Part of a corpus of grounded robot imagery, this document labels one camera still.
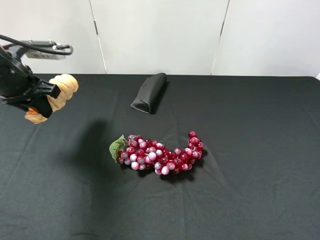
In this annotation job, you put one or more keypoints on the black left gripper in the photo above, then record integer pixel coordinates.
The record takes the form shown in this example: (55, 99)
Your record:
(21, 89)

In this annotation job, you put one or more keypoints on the beige spiral bread roll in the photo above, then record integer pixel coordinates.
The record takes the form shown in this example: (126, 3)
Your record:
(68, 85)

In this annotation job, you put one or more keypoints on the black glasses case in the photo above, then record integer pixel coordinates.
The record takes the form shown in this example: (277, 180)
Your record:
(148, 93)

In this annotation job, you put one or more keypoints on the red grape bunch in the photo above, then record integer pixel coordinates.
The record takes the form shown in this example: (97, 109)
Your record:
(142, 154)

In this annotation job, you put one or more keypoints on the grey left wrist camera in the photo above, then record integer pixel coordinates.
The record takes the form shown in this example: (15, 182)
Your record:
(47, 50)

